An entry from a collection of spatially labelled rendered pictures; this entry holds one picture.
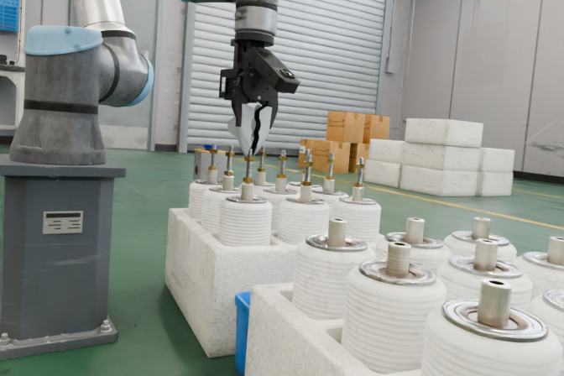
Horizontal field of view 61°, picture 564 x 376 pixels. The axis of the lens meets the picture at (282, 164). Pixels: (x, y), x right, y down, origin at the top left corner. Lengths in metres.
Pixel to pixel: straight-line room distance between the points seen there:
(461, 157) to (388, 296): 3.25
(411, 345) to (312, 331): 0.10
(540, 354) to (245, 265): 0.53
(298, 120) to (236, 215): 5.96
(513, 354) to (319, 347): 0.19
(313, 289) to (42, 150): 0.49
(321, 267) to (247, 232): 0.30
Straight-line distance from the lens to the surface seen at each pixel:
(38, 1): 5.88
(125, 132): 5.90
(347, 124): 4.74
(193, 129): 6.08
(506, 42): 7.04
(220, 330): 0.84
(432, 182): 3.60
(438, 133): 3.58
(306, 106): 6.84
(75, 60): 0.86
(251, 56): 0.85
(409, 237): 0.65
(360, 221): 0.94
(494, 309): 0.41
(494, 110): 6.96
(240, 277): 0.82
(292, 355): 0.55
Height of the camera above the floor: 0.38
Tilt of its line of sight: 4 degrees down
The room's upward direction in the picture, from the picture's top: 4 degrees clockwise
